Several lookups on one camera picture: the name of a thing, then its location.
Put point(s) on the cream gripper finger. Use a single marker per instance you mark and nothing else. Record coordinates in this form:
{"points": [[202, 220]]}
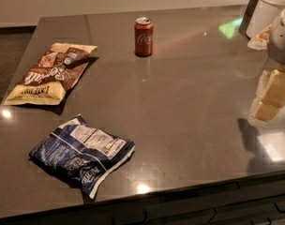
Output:
{"points": [[270, 95]]}

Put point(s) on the red coke can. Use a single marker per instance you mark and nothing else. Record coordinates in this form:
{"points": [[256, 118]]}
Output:
{"points": [[143, 37]]}

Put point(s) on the blue chip bag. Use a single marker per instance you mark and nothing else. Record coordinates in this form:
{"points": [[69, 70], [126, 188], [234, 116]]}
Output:
{"points": [[81, 153]]}

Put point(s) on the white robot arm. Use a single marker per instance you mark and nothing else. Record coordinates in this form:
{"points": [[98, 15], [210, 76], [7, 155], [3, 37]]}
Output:
{"points": [[272, 39]]}

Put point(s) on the dark cabinet drawers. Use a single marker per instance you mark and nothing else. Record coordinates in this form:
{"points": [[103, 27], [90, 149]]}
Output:
{"points": [[255, 200]]}

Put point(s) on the white cylindrical container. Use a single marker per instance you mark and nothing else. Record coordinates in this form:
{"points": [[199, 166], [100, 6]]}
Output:
{"points": [[261, 13]]}

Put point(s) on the brown chip bag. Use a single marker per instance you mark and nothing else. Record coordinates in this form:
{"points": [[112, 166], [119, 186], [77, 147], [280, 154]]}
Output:
{"points": [[55, 73]]}

